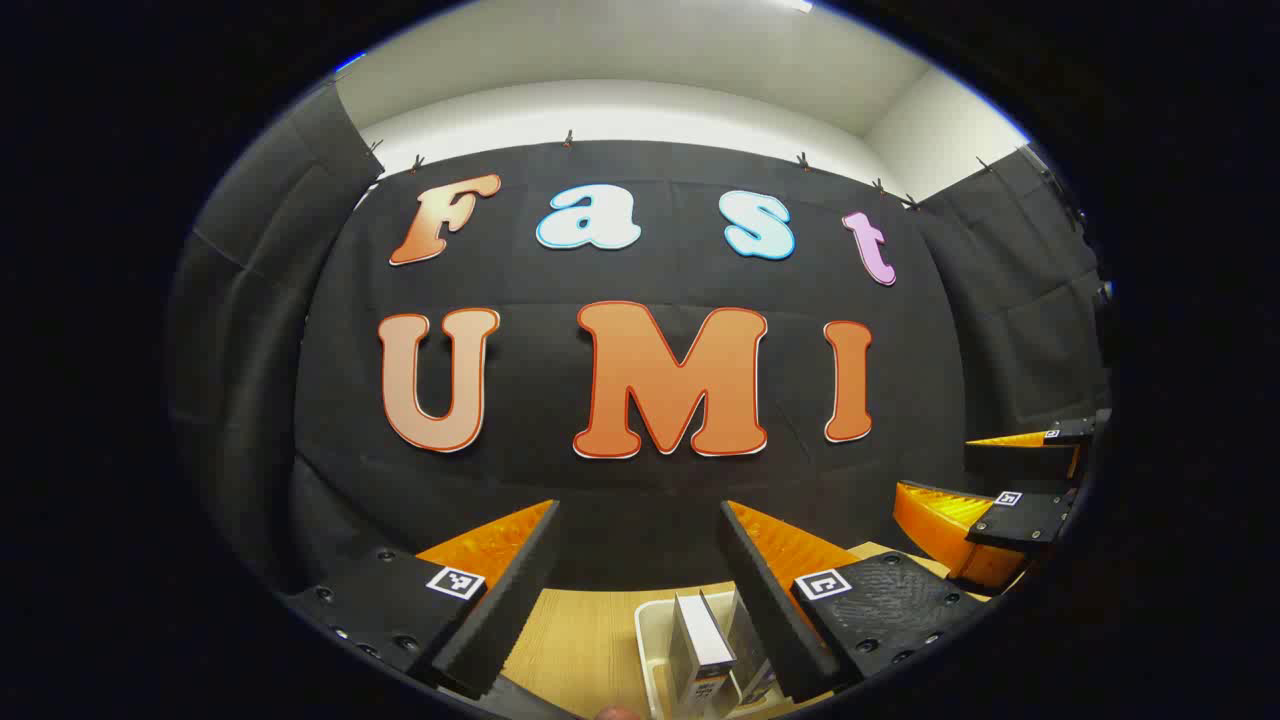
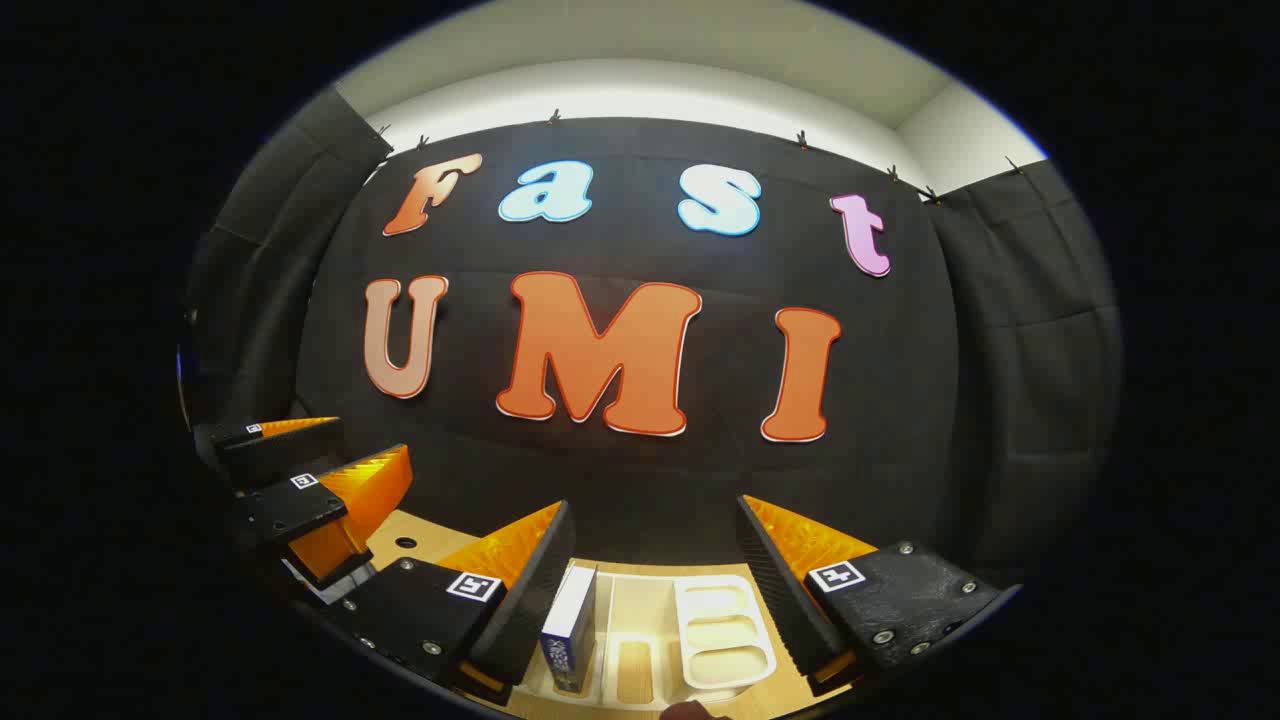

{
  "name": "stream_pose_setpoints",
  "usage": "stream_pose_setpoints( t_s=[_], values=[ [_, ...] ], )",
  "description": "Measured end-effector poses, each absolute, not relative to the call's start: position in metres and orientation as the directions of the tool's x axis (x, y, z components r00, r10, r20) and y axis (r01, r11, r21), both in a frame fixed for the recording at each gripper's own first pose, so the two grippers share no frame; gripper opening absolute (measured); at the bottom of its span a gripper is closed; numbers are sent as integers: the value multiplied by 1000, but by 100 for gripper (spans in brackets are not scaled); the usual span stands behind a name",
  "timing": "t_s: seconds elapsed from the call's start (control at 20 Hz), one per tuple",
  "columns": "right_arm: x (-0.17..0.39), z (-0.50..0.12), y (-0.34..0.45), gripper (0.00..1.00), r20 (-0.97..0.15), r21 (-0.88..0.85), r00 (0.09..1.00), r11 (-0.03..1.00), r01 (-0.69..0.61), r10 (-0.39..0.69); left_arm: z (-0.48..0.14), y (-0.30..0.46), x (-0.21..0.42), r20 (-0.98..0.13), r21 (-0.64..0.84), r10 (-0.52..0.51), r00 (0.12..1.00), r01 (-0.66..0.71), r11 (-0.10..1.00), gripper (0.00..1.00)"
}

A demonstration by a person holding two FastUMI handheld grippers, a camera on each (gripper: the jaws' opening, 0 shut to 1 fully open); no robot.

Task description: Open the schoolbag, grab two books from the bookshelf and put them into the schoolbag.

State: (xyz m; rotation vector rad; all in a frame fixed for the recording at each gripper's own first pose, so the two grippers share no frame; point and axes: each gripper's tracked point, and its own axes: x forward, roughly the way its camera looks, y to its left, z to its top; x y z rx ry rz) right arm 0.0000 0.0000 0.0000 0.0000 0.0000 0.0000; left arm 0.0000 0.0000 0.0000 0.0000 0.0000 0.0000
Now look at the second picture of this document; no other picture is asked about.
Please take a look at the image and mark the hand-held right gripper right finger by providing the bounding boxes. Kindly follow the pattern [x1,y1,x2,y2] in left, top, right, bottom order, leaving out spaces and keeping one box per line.
[735,493,1003,698]

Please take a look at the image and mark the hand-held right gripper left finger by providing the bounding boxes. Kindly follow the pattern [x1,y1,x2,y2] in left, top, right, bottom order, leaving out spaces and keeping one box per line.
[338,498,578,706]

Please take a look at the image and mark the blue cover book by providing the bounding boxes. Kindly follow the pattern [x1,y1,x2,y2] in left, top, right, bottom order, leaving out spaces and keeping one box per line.
[538,563,600,698]

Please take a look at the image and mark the white plastic bookshelf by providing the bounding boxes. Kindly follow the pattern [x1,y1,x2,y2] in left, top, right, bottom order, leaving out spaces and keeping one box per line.
[520,565,779,713]

